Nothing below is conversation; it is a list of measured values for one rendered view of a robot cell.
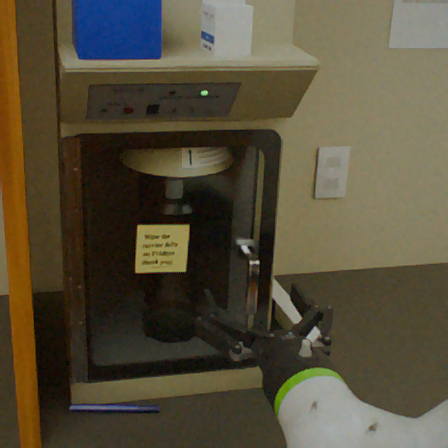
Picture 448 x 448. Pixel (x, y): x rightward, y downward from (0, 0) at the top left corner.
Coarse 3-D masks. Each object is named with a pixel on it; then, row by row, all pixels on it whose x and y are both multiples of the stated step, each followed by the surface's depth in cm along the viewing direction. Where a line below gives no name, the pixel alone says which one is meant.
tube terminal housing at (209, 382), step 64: (64, 0) 99; (192, 0) 103; (256, 0) 105; (64, 128) 106; (128, 128) 108; (192, 128) 110; (256, 128) 113; (64, 256) 117; (128, 384) 125; (192, 384) 128; (256, 384) 131
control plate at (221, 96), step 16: (96, 96) 98; (112, 96) 98; (128, 96) 99; (144, 96) 99; (160, 96) 100; (176, 96) 101; (192, 96) 101; (208, 96) 102; (224, 96) 102; (96, 112) 101; (112, 112) 102; (144, 112) 103; (160, 112) 104; (176, 112) 104; (192, 112) 105; (208, 112) 106; (224, 112) 106
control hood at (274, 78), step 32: (64, 64) 92; (96, 64) 92; (128, 64) 93; (160, 64) 94; (192, 64) 95; (224, 64) 96; (256, 64) 97; (288, 64) 98; (64, 96) 97; (256, 96) 104; (288, 96) 105
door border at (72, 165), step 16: (64, 160) 106; (80, 160) 107; (80, 176) 108; (80, 192) 109; (64, 208) 109; (80, 208) 110; (80, 224) 111; (80, 240) 112; (80, 256) 113; (80, 272) 114; (80, 288) 115; (80, 304) 116; (80, 320) 117; (80, 336) 118; (80, 352) 119; (80, 368) 120
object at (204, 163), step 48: (96, 144) 107; (144, 144) 108; (192, 144) 110; (240, 144) 112; (96, 192) 110; (144, 192) 111; (192, 192) 113; (240, 192) 115; (96, 240) 113; (192, 240) 116; (240, 240) 118; (96, 288) 116; (144, 288) 117; (192, 288) 119; (240, 288) 121; (96, 336) 119; (144, 336) 121; (192, 336) 123
